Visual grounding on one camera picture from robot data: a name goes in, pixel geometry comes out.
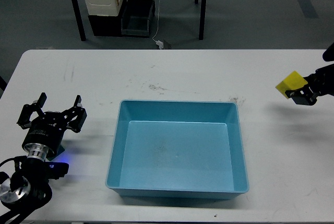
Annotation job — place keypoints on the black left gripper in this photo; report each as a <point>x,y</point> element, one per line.
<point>48,128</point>

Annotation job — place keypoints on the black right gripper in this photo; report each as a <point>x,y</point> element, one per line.
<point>307,94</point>

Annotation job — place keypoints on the yellow cube block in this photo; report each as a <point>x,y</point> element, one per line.
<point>293,81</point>

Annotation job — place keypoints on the green cube block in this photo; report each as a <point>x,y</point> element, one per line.
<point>60,151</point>

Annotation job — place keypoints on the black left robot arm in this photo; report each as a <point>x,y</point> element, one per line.
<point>28,188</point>

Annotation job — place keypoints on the black storage box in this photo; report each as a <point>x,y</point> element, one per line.
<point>107,26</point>

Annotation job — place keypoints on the blue plastic center box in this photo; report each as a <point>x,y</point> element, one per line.
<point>182,149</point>

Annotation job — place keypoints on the dark grey plastic bin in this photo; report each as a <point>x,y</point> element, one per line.
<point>137,17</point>

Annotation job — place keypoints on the white power adapter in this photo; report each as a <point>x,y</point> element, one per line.
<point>163,45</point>

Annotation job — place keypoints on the black table leg left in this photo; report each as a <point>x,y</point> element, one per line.
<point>78,18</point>

